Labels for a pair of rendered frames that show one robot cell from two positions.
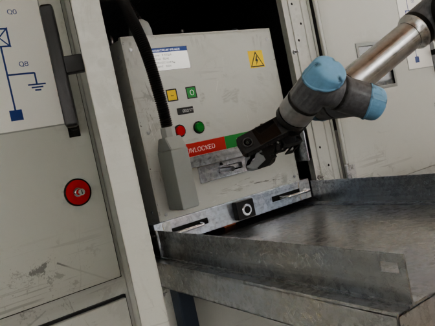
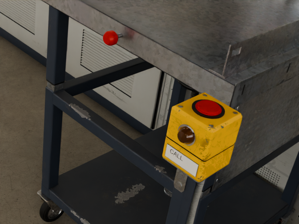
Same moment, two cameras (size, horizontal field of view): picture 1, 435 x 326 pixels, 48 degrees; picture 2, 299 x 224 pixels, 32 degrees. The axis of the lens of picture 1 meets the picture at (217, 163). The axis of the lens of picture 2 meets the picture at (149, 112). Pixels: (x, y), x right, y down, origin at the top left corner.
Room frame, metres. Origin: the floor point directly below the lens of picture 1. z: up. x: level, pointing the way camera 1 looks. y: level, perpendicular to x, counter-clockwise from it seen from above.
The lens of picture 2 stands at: (0.54, -1.46, 1.30)
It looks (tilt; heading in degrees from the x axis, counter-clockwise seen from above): 32 degrees down; 73
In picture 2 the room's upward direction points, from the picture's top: 10 degrees clockwise
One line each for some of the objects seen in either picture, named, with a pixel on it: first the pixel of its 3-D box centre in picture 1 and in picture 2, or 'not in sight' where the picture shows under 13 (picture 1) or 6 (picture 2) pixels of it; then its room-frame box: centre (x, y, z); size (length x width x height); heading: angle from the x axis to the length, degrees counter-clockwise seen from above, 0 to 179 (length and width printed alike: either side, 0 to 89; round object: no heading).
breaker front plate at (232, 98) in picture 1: (221, 119); not in sight; (1.36, -0.03, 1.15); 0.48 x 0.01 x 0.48; 124
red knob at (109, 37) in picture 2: not in sight; (113, 37); (0.74, -0.45, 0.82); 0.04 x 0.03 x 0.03; 34
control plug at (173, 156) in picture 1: (176, 173); not in sight; (1.19, 0.10, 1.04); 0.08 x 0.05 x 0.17; 34
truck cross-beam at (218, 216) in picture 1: (236, 209); not in sight; (1.37, -0.02, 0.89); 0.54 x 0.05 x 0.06; 124
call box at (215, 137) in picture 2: not in sight; (201, 135); (0.81, -0.86, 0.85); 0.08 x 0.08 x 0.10; 34
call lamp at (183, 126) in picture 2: not in sight; (183, 136); (0.78, -0.88, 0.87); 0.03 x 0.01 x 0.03; 124
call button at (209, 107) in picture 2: not in sight; (208, 110); (0.81, -0.86, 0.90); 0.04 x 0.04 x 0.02
